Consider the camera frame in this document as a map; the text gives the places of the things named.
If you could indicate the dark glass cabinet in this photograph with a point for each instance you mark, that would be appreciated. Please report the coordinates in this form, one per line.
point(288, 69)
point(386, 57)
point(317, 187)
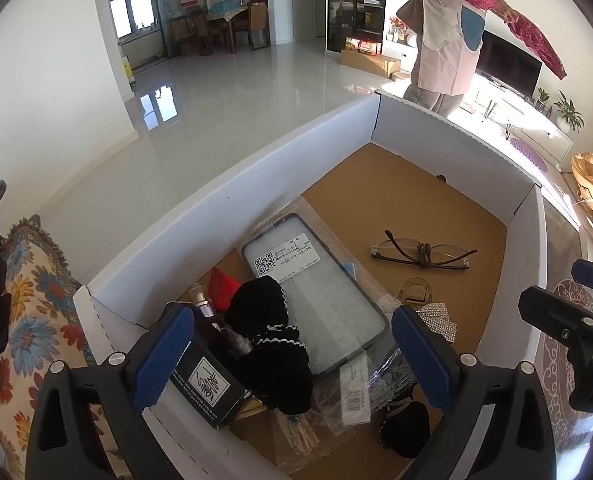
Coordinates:
point(356, 5)

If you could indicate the white tv cabinet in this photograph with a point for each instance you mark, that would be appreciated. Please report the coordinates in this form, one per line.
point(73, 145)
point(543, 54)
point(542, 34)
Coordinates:
point(536, 135)

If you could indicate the floral cloth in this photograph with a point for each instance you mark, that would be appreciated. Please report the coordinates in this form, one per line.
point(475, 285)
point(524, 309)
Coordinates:
point(31, 310)

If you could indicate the cardboard carton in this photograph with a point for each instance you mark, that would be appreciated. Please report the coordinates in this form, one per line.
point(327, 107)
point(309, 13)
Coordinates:
point(371, 64)

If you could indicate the white cardboard bin wall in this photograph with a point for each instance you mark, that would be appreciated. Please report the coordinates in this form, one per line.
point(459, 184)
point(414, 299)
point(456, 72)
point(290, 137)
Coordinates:
point(426, 125)

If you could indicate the bagged phone screen protector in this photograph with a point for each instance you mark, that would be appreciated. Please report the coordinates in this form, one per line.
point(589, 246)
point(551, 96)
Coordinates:
point(316, 285)

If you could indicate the small glass bottle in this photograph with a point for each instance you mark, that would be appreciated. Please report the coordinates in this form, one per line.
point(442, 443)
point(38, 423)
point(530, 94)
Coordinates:
point(201, 300)

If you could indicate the black printed box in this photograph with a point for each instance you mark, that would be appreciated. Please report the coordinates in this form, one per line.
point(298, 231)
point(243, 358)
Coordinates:
point(201, 380)

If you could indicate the television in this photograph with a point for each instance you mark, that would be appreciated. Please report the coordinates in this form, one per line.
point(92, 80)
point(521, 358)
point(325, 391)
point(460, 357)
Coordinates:
point(509, 62)

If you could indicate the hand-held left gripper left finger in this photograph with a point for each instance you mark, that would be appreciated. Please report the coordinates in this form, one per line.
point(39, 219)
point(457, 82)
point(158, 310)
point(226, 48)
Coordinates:
point(161, 355)

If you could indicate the large potted plant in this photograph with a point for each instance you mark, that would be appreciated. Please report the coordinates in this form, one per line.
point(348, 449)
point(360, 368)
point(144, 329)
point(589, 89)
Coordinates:
point(569, 112)

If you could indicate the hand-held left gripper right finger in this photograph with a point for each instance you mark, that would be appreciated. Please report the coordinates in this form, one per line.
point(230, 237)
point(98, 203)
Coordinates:
point(421, 355)

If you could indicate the rhinestone bow hair clip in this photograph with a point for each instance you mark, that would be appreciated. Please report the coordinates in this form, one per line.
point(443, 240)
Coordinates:
point(439, 317)

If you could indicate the clear hair claw clip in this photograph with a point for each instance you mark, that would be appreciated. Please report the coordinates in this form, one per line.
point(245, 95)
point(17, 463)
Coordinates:
point(416, 292)

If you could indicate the bag of wooden cotton swabs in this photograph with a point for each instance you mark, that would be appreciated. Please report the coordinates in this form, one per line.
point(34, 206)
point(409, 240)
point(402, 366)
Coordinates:
point(296, 435)

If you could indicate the dining table with blue cloth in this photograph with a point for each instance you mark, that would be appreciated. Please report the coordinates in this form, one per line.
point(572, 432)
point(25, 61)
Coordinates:
point(224, 10)

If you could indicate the small potted plant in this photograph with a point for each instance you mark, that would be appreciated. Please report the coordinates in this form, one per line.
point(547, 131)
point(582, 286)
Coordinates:
point(543, 100)

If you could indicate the red fabric pouch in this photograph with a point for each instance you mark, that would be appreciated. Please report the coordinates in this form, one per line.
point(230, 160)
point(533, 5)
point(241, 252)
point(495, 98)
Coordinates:
point(224, 287)

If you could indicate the eyeglasses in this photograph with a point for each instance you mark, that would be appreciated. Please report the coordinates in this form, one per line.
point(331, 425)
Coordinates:
point(423, 250)

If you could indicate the black velvet scrunchie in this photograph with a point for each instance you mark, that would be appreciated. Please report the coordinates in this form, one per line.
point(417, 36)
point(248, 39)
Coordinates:
point(406, 430)

